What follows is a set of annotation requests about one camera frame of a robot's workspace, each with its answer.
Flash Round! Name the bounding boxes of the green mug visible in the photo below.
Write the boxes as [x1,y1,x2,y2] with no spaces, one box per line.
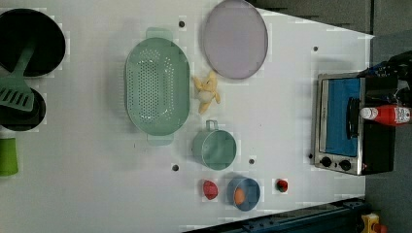
[192,119,237,171]

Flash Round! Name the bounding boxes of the red strawberry toy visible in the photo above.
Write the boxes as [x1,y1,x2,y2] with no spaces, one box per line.
[276,180,289,192]

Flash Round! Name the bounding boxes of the blue aluminium frame rail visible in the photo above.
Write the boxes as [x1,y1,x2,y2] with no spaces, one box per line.
[186,198,371,233]

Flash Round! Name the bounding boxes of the large black pot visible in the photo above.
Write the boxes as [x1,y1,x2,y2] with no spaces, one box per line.
[0,9,66,77]

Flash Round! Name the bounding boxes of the lime green cup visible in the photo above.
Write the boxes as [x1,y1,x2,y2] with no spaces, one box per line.
[0,138,18,177]

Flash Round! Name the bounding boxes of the orange egg toy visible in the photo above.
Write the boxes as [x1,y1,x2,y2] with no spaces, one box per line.
[234,187,246,205]

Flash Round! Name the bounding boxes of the yellow red emergency button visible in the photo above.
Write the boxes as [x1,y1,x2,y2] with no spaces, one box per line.
[361,214,388,233]

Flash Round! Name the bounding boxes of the green perforated colander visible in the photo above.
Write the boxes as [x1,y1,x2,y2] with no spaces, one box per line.
[124,27,190,147]

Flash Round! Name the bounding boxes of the blue bowl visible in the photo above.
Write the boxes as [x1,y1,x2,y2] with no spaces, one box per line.
[226,176,260,212]

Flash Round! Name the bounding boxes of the lavender round plate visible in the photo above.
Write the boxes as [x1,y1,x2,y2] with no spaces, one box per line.
[202,0,268,80]

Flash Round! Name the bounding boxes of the green slotted spatula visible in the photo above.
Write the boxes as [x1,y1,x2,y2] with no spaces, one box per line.
[0,42,35,112]

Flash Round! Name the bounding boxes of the small black pot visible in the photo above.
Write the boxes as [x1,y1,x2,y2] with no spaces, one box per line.
[0,89,47,131]

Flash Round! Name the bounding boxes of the red ketchup bottle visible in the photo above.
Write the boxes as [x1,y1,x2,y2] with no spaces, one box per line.
[360,105,411,126]

